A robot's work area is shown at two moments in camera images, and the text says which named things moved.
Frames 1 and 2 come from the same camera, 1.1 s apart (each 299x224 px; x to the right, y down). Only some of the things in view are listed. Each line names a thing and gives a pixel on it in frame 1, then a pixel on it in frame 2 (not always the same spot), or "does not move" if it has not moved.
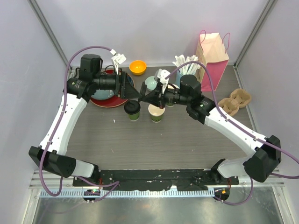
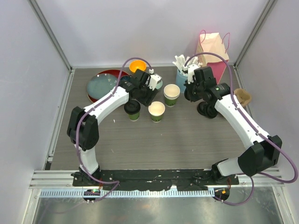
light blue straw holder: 178,77 does not move
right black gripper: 157,97 to 190,84
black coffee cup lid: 132,107 does not move
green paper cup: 156,113 does not move
